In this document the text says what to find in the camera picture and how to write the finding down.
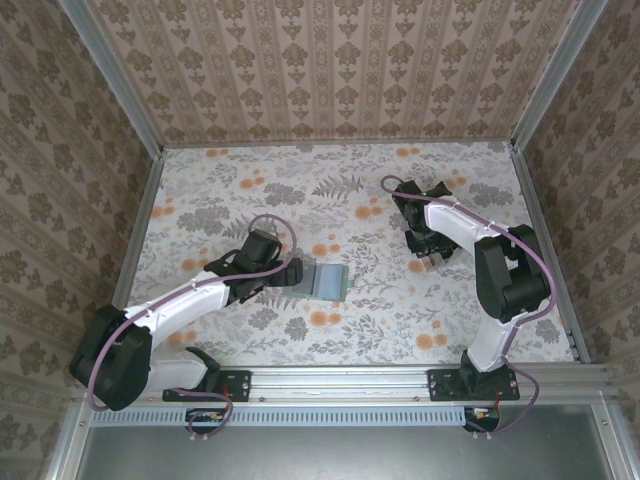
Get clear acrylic card stand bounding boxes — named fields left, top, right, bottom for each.
left=417, top=249, right=464, bottom=272

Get floral patterned table cover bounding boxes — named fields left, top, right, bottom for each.
left=107, top=141, right=581, bottom=367

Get grey sheet metal panel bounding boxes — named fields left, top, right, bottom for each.
left=74, top=424, right=619, bottom=480

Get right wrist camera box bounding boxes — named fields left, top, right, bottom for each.
left=392, top=180, right=425, bottom=200

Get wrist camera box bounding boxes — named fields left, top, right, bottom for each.
left=392, top=180, right=425, bottom=200
left=242, top=228, right=282, bottom=262

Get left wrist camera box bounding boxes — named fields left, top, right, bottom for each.
left=242, top=228, right=282, bottom=262

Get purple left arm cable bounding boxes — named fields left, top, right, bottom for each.
left=87, top=213, right=300, bottom=444

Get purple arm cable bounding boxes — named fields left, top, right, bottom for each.
left=87, top=213, right=300, bottom=444
left=380, top=173, right=556, bottom=444

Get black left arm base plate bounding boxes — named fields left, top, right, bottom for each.
left=162, top=368, right=251, bottom=403

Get aluminium table side rail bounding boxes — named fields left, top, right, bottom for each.
left=115, top=147, right=166, bottom=307
left=509, top=147, right=594, bottom=365

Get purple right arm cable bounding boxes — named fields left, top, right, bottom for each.
left=380, top=173, right=556, bottom=444

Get aluminium mounting rail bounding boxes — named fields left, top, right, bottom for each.
left=74, top=364, right=614, bottom=404

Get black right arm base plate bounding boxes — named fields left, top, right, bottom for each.
left=428, top=368, right=521, bottom=403

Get black cable connector socket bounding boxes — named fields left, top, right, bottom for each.
left=463, top=406, right=501, bottom=434
left=185, top=407, right=232, bottom=435

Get grey slotted cable duct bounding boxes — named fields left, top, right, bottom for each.
left=92, top=405, right=469, bottom=428

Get aluminium frame post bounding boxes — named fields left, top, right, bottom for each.
left=55, top=0, right=167, bottom=157
left=510, top=0, right=610, bottom=154

